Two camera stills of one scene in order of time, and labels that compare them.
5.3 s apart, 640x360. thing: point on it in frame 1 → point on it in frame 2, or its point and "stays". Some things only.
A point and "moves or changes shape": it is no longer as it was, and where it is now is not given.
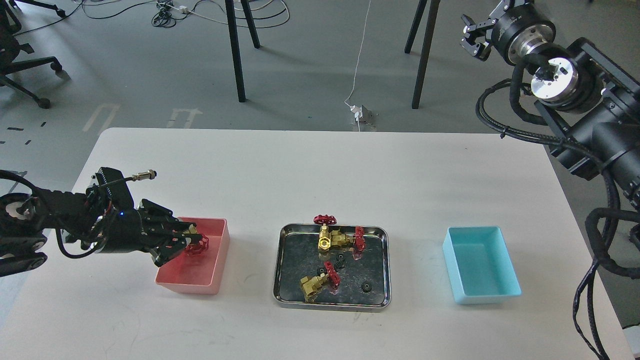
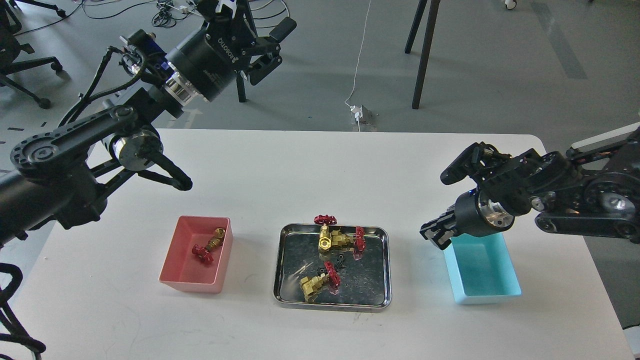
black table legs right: (434, 9) stays
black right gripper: (521, 28) → (475, 216)
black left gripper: (149, 228) → (206, 60)
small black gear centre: (340, 262) stays
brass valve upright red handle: (324, 241) stays
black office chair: (10, 24) stays
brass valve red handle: (197, 248) moves or changes shape
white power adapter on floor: (358, 111) stays
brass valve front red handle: (311, 285) stays
